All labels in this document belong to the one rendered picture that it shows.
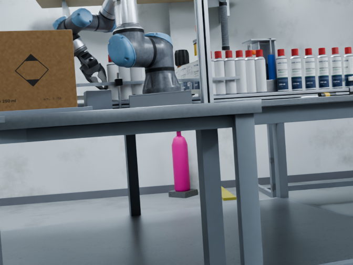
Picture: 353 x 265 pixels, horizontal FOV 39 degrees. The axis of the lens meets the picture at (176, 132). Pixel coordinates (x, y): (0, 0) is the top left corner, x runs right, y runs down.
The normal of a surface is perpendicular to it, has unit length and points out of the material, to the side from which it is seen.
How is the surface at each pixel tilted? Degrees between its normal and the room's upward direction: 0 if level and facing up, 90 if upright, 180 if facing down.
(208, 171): 90
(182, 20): 90
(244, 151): 90
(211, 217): 90
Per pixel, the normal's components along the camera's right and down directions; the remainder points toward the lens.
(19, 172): 0.09, 0.03
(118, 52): -0.69, 0.20
